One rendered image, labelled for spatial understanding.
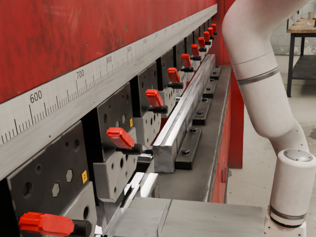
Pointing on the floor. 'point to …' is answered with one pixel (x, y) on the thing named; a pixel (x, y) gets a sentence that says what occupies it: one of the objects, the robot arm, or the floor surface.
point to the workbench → (309, 30)
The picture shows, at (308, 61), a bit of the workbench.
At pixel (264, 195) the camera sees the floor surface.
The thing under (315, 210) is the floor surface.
